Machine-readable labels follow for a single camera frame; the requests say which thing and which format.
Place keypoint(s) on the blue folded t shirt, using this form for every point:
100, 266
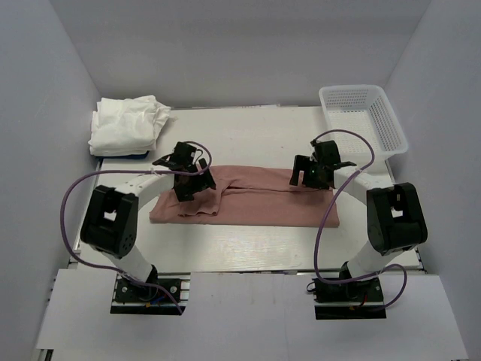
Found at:
128, 157

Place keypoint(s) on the white plastic mesh basket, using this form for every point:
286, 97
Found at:
366, 111

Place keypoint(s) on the white folded t shirt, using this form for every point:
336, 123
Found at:
125, 127

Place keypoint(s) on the pink printed t shirt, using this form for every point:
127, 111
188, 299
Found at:
246, 196

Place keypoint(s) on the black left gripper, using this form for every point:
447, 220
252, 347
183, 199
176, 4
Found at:
204, 180

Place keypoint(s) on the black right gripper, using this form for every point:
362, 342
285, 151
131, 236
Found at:
304, 163

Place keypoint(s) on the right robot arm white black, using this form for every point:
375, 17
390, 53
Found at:
394, 217

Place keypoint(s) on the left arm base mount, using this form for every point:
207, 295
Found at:
131, 299

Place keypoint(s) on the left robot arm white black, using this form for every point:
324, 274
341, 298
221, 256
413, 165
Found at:
111, 222

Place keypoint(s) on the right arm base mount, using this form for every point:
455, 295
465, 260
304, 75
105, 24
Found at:
362, 300

